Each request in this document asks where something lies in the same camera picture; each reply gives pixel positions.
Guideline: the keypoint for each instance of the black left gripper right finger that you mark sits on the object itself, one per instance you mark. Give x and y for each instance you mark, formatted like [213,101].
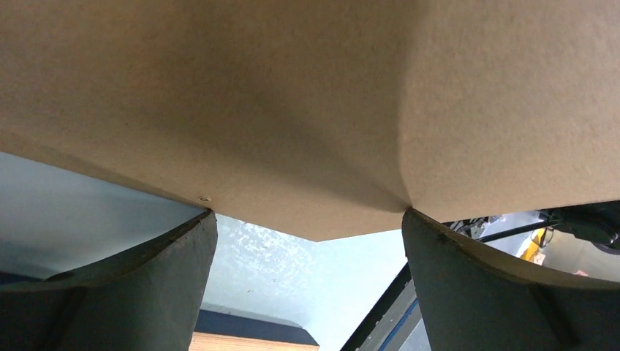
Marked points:
[475,297]

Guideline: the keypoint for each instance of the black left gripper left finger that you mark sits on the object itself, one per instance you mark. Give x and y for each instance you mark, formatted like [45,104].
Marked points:
[147,297]

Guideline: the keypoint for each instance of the wooden picture frame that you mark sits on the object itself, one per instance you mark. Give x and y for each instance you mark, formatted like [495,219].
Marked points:
[248,328]

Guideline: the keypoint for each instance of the brown cardboard backing board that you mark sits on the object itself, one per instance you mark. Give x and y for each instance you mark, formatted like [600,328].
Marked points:
[321,119]

